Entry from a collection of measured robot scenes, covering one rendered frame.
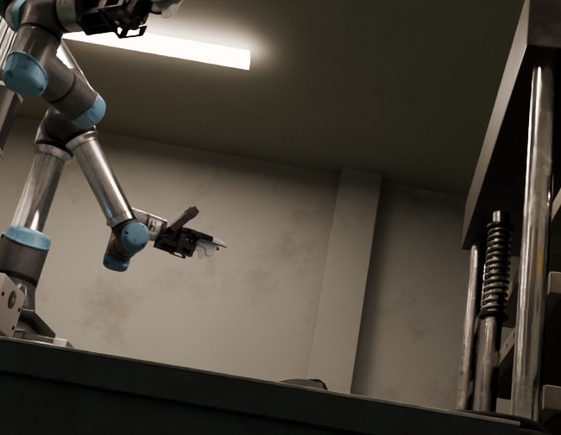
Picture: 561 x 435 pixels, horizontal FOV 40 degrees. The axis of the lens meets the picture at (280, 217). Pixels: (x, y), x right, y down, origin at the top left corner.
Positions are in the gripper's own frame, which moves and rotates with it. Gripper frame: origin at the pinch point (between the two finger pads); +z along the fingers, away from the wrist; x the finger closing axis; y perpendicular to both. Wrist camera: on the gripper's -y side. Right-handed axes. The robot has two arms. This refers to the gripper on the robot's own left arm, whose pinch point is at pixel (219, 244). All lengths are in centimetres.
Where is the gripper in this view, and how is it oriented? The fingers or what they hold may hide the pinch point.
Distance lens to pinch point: 241.8
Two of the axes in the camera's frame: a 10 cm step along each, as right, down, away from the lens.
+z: 8.7, 3.3, 3.6
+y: -2.4, 9.3, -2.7
